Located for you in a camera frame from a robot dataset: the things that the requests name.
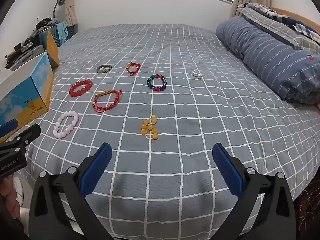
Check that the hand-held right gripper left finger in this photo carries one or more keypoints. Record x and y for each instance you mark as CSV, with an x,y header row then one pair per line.
x,y
98,170

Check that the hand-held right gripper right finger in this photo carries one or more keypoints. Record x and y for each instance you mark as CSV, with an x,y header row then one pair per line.
x,y
228,170

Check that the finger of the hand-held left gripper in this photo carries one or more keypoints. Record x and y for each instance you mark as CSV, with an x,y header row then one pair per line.
x,y
7,128
28,132

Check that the blue and yellow cardboard box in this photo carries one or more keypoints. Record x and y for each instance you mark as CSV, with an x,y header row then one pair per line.
x,y
37,80

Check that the white pearl earring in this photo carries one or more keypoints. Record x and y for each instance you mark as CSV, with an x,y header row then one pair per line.
x,y
196,74

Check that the person's left hand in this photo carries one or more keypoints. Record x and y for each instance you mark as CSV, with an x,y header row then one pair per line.
x,y
8,197

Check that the grey checked bed sheet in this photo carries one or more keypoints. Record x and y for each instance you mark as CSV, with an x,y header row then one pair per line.
x,y
187,142

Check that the grey suitcase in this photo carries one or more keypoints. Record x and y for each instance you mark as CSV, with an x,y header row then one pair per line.
x,y
25,56

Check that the dark patterned cloth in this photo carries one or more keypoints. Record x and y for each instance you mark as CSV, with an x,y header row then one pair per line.
x,y
307,205

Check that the pile of electronic devices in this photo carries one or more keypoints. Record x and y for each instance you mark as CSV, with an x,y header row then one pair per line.
x,y
23,43

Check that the teal cloth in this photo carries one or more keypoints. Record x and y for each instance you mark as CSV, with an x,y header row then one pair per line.
x,y
62,31

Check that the dark blue cabinet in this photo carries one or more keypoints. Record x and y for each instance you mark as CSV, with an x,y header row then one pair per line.
x,y
72,30

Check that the black headphones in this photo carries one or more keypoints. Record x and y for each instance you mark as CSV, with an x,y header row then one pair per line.
x,y
45,22

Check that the blue striped folded quilt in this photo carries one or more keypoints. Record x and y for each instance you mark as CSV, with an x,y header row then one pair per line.
x,y
262,55

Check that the blue desk lamp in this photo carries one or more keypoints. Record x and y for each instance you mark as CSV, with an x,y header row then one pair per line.
x,y
60,0

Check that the grey checked pillow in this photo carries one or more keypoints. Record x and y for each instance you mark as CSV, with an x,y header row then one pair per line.
x,y
272,28

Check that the navy plaid cloth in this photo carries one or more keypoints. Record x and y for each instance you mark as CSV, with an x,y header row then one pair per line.
x,y
300,26

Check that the wooden headboard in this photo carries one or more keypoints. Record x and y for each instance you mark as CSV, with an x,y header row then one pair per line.
x,y
287,13

